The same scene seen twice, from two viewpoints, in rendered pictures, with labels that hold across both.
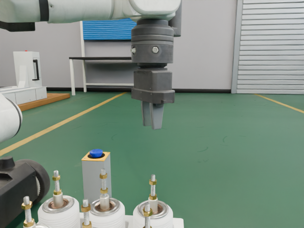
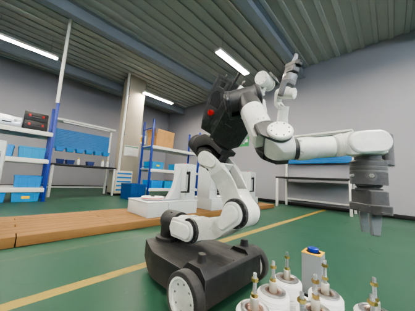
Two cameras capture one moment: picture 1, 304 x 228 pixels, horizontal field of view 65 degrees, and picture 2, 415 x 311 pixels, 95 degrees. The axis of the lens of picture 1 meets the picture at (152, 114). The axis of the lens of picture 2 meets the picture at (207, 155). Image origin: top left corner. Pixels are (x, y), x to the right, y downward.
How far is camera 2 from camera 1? 0.23 m
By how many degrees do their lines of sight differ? 42
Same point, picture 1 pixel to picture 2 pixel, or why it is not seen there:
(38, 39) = (254, 163)
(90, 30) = not seen: hidden behind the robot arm
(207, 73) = not seen: outside the picture
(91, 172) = (309, 263)
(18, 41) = (241, 165)
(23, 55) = (246, 174)
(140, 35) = (358, 165)
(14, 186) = (249, 260)
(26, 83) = not seen: hidden behind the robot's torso
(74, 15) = (313, 155)
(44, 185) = (265, 268)
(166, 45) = (381, 172)
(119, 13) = (342, 153)
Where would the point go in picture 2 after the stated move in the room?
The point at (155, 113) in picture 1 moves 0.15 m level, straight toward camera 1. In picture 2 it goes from (374, 222) to (378, 232)
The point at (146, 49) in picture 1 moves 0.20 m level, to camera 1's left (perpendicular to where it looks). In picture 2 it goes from (363, 174) to (288, 173)
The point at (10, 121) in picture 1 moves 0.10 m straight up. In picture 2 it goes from (255, 214) to (256, 192)
